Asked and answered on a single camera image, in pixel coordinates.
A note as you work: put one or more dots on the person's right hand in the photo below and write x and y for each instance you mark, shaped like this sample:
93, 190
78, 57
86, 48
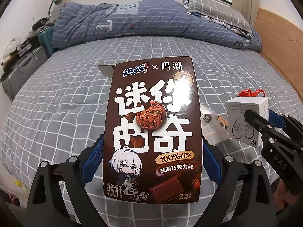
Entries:
283, 191

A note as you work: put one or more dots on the mattress with grey checked sheet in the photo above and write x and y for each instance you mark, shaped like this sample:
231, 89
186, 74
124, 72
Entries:
59, 99

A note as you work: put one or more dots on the patterned pillow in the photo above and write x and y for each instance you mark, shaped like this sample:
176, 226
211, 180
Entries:
227, 23

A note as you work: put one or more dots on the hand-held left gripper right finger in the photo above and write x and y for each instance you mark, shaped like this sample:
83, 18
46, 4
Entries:
213, 164

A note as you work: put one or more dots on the clear packet with printed code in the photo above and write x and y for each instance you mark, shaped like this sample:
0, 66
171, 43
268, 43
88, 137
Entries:
208, 118

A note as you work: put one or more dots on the white gadget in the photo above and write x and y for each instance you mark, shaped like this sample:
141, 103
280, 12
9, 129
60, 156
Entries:
11, 46

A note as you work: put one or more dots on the teal suitcase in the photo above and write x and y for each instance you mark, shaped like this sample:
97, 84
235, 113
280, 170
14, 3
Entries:
46, 40

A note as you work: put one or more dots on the grey suitcase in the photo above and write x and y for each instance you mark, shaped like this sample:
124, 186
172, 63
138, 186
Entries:
23, 68

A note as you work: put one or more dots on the red plastic bag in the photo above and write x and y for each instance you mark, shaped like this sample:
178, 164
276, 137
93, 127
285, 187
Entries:
247, 92

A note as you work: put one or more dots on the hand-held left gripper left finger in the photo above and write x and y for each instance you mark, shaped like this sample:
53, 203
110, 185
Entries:
93, 158

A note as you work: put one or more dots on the brown cookie box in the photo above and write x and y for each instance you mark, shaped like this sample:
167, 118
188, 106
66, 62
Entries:
153, 127

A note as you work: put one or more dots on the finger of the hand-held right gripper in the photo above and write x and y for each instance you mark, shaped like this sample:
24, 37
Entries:
275, 117
258, 123

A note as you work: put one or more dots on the grey checked pillow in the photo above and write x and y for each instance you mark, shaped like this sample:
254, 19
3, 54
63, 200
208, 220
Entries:
213, 7

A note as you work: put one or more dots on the blue striped quilt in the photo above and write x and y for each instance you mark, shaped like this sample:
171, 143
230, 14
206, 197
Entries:
153, 26

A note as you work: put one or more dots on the black gadget pile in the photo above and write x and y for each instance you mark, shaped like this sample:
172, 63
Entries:
41, 23

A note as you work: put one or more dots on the small white box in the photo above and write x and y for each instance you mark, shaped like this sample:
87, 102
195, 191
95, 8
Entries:
239, 120

